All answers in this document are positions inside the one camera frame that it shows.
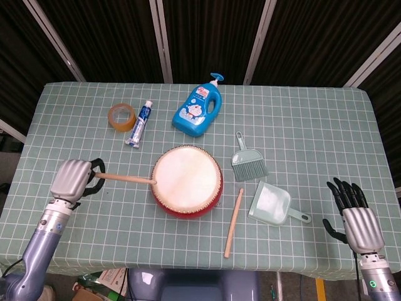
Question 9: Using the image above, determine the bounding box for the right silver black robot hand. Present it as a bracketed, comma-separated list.
[322, 177, 385, 254]

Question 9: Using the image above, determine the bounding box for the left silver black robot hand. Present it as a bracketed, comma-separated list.
[49, 158, 106, 211]

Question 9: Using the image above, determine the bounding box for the wooden drumstick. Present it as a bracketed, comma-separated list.
[93, 172, 157, 186]
[223, 187, 244, 259]

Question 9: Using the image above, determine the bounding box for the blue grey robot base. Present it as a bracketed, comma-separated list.
[127, 268, 261, 301]

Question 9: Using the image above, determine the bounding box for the red drum white skin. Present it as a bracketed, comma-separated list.
[150, 144, 225, 219]

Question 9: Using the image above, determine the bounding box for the small green hand brush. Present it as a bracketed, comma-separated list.
[231, 131, 269, 182]

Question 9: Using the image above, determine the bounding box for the brown packing tape roll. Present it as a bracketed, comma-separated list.
[107, 102, 137, 132]

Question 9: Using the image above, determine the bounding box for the small green dustpan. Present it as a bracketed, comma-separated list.
[247, 180, 312, 227]

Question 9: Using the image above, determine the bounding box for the blue white toothpaste tube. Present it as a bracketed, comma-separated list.
[125, 100, 154, 149]

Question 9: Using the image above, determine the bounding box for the cardboard box with print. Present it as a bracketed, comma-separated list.
[72, 268, 128, 301]

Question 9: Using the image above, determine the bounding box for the white shoe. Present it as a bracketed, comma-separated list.
[39, 285, 55, 301]

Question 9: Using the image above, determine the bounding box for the green checkered tablecloth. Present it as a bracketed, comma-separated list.
[0, 82, 401, 281]

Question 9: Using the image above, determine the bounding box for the blue pump detergent bottle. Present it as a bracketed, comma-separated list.
[171, 73, 226, 138]

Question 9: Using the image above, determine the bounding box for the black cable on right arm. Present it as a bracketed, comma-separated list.
[353, 249, 363, 301]

